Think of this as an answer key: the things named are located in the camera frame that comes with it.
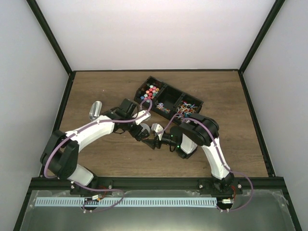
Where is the purple cable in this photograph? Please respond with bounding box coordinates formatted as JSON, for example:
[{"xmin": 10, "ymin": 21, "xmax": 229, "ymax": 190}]
[
  {"xmin": 156, "ymin": 116, "xmax": 255, "ymax": 213},
  {"xmin": 44, "ymin": 99, "xmax": 153, "ymax": 214}
]

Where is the black front mounting rail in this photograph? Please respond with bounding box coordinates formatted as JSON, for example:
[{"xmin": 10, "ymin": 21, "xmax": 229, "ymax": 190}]
[{"xmin": 28, "ymin": 177, "xmax": 287, "ymax": 193}]

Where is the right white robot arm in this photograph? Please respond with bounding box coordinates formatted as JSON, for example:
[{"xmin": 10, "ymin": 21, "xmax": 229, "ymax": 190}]
[{"xmin": 142, "ymin": 114, "xmax": 234, "ymax": 194}]

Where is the light blue slotted cable duct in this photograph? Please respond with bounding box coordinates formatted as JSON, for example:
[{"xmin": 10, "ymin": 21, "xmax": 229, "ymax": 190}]
[{"xmin": 35, "ymin": 197, "xmax": 217, "ymax": 208}]

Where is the black three-compartment candy bin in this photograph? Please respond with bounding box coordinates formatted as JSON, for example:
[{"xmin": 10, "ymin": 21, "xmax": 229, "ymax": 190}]
[{"xmin": 134, "ymin": 76, "xmax": 204, "ymax": 125}]

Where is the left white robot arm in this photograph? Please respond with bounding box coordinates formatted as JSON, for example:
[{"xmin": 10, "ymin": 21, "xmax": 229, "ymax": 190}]
[{"xmin": 40, "ymin": 99, "xmax": 151, "ymax": 194}]

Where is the metal scoop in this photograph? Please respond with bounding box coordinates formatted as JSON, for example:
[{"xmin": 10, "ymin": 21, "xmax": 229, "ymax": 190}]
[{"xmin": 89, "ymin": 101, "xmax": 102, "ymax": 121}]

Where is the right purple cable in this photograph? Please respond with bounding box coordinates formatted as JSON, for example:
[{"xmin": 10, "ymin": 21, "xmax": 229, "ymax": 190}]
[{"xmin": 156, "ymin": 116, "xmax": 255, "ymax": 213}]

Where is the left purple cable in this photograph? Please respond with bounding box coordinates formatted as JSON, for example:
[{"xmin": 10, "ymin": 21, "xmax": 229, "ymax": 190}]
[{"xmin": 44, "ymin": 99, "xmax": 153, "ymax": 214}]

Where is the white round lid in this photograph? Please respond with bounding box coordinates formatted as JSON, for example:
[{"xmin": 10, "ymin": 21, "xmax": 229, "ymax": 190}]
[{"xmin": 140, "ymin": 123, "xmax": 151, "ymax": 138}]

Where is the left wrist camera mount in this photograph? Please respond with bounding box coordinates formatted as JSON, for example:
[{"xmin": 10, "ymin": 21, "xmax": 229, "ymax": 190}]
[{"xmin": 133, "ymin": 110, "xmax": 151, "ymax": 125}]

